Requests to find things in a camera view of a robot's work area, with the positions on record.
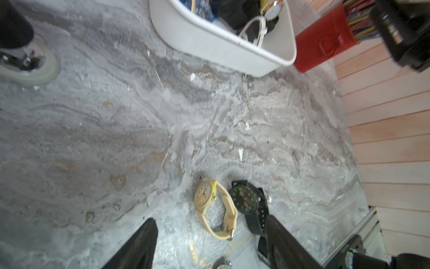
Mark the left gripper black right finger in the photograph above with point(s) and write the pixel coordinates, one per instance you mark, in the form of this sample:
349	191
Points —
284	251

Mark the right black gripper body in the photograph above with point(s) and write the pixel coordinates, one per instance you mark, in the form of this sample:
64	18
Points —
405	29

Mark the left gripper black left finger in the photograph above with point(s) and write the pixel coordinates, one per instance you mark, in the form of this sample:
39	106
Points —
138	251

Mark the small black watch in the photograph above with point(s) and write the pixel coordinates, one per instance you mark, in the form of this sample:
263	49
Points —
262	251

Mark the black strap watch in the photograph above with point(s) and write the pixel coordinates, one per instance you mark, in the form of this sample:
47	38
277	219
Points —
250	201

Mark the silver metal watch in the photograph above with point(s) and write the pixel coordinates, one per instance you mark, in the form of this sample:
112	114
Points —
222	263

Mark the tan band watch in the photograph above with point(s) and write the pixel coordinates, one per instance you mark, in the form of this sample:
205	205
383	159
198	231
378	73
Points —
216	210

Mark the white small watch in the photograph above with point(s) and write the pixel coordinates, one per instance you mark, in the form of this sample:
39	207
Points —
257	29

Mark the black chunky watch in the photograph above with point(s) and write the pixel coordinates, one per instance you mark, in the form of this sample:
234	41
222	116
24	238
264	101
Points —
237	13

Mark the blue transparent watch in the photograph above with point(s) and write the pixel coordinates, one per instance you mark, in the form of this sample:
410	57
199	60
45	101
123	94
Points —
202	8

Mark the white plastic storage box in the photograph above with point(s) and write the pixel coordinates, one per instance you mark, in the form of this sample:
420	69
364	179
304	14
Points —
186	32

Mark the gold metal watch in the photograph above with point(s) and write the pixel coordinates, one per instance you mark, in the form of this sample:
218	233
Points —
271	9

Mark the bundle of pens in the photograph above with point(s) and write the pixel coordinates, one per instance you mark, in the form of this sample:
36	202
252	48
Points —
359	19

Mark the red pen cup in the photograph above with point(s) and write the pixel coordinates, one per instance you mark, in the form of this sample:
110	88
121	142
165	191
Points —
324	39

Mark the beige stapler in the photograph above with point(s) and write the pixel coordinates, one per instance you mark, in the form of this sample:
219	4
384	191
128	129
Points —
24	58

